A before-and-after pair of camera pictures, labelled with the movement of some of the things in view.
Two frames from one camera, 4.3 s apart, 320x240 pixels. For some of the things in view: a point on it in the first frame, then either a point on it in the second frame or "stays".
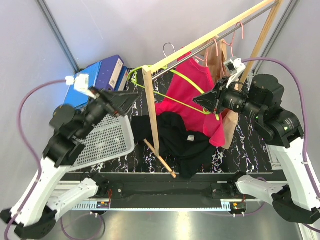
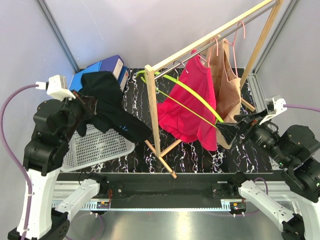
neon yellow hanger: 166,67 -> 142,74
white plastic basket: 111,138 stays
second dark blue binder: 122,81 stays
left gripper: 122,101 -> 88,103
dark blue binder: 108,73 stays
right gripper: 214,101 -> 229,130
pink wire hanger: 217,51 -> 201,57
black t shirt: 184,150 -> 109,114
